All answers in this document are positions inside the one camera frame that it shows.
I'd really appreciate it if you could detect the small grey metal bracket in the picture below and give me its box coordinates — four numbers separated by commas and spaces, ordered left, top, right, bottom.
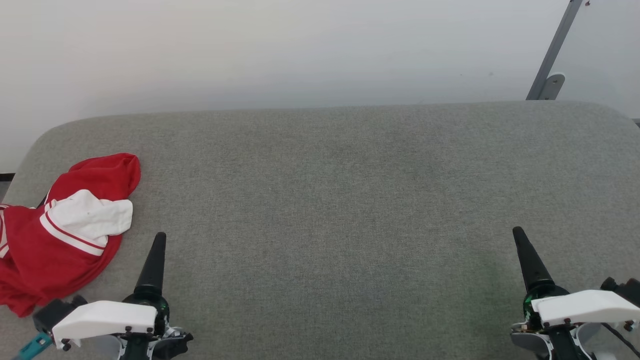
539, 73, 566, 101

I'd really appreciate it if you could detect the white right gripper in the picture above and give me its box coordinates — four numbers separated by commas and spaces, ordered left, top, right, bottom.
512, 226, 640, 332

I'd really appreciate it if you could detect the red basketball jersey number 23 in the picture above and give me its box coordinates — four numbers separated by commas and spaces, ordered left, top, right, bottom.
0, 152, 142, 318

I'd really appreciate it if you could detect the teal cable connector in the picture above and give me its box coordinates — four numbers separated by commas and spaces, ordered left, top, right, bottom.
12, 332, 53, 360

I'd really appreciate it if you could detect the grey metal frame post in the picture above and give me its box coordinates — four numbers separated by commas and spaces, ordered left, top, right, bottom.
525, 0, 585, 101

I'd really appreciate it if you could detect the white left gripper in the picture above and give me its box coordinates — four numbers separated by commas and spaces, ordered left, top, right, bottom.
51, 231, 171, 350

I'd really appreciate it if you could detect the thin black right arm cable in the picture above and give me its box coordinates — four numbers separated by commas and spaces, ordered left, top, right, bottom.
600, 322, 640, 358

